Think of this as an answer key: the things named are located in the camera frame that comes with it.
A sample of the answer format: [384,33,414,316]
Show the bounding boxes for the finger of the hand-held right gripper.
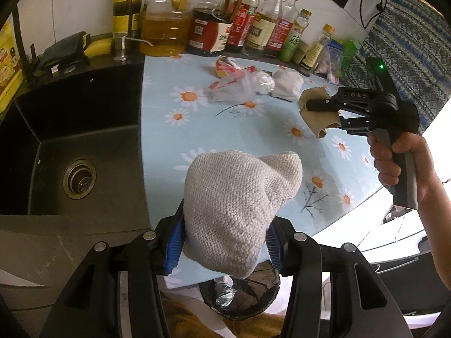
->
[326,112,370,135]
[305,98,342,112]

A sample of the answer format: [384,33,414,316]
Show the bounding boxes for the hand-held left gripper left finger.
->
[39,200,187,338]

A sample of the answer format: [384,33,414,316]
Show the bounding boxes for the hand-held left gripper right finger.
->
[264,215,414,338]

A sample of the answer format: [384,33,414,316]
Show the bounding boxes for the brown paper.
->
[298,86,341,139]

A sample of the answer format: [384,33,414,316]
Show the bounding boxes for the white paper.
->
[271,68,304,103]

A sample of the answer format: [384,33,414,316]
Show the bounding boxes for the black trash bin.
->
[199,264,281,322]

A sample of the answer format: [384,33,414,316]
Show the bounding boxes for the white knitted cloth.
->
[183,150,304,279]

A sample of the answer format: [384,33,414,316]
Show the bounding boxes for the green blue plastic packet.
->
[341,39,363,64]

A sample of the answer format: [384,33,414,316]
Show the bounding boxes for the clear plastic bag red print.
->
[205,68,276,103]

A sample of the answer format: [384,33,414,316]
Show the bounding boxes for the person's right forearm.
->
[419,137,451,328]

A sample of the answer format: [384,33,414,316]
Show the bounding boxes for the person's right hand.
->
[367,132,432,202]

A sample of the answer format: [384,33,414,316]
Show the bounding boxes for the small yellow cap bottle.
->
[299,23,336,77]

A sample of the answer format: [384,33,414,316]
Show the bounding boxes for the blue patterned cloth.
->
[343,0,451,136]

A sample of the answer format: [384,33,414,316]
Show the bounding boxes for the yellow cap bottle green label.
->
[280,8,312,63]

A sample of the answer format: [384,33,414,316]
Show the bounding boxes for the daisy print tablecloth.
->
[139,53,388,289]

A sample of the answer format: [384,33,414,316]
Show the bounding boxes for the person's yellow fuzzy pants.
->
[162,299,288,338]

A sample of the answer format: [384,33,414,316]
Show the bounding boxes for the yellow cap bottle red label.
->
[266,0,301,60]

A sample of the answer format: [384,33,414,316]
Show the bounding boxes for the yellow cap bottle cream label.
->
[245,0,290,59]

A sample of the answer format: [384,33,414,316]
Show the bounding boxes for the red yellow snack wrapper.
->
[215,55,258,79]

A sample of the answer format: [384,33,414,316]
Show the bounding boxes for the metal sink drain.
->
[63,159,96,199]

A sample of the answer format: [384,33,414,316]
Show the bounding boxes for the dark cap bottle red label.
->
[225,0,265,54]

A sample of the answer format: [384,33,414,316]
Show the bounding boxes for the dark sauce jug red label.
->
[186,0,245,56]

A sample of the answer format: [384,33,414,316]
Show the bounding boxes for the black kitchen sink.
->
[0,56,152,217]

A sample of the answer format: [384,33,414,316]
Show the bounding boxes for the large cooking oil jug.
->
[140,0,194,57]

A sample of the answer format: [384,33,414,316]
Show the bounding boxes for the metal soap dispenser pump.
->
[112,32,154,62]

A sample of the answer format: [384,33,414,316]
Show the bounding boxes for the yellow cloth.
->
[83,32,115,59]

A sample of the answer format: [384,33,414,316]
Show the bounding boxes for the dark bottle yellow green label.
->
[112,0,143,39]

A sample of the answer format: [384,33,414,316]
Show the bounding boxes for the black dish cloth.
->
[40,32,91,71]

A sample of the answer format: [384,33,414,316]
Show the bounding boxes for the black faucet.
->
[12,7,59,85]

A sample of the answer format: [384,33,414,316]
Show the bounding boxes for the yellow box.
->
[0,21,23,111]

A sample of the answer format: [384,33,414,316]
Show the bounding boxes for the black cable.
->
[359,0,389,29]

